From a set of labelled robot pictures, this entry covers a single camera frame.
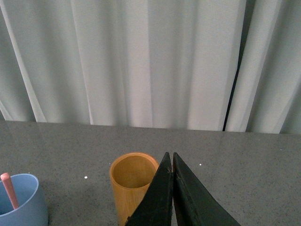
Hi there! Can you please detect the pink chopstick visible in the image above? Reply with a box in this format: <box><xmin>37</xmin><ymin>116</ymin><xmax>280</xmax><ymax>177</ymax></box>
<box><xmin>0</xmin><ymin>172</ymin><xmax>19</xmax><ymax>210</ymax></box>

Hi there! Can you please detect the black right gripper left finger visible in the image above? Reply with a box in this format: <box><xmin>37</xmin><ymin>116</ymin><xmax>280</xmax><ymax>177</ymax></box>
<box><xmin>126</xmin><ymin>152</ymin><xmax>173</xmax><ymax>226</ymax></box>

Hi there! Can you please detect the white curtain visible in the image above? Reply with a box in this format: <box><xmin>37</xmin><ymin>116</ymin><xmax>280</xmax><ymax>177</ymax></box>
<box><xmin>0</xmin><ymin>0</ymin><xmax>301</xmax><ymax>134</ymax></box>

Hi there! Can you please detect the blue plastic cup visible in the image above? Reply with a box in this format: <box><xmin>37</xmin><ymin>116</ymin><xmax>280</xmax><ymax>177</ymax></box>
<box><xmin>0</xmin><ymin>174</ymin><xmax>48</xmax><ymax>226</ymax></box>

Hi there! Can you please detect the bamboo chopstick holder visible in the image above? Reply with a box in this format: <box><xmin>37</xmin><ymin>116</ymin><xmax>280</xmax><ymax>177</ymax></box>
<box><xmin>109</xmin><ymin>152</ymin><xmax>159</xmax><ymax>226</ymax></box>

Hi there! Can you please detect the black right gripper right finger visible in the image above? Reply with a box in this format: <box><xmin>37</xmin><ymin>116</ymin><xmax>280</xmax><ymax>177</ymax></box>
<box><xmin>173</xmin><ymin>153</ymin><xmax>239</xmax><ymax>226</ymax></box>

